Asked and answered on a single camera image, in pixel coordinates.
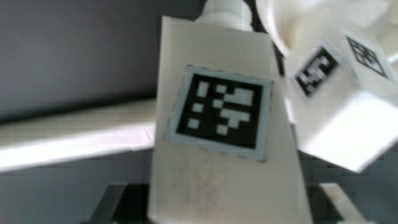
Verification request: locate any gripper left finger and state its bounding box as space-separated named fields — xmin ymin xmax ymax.
xmin=87 ymin=183 xmax=126 ymax=224

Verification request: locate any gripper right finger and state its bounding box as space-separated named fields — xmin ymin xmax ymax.
xmin=320 ymin=183 xmax=373 ymax=224

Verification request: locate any white stool leg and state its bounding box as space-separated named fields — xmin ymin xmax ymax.
xmin=147 ymin=0 xmax=312 ymax=224
xmin=284 ymin=32 xmax=398 ymax=172

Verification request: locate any white round stool seat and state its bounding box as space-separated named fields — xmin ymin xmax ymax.
xmin=256 ymin=0 xmax=398 ymax=64

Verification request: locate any white U-shaped fence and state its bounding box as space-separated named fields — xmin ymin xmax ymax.
xmin=0 ymin=99 xmax=156 ymax=173

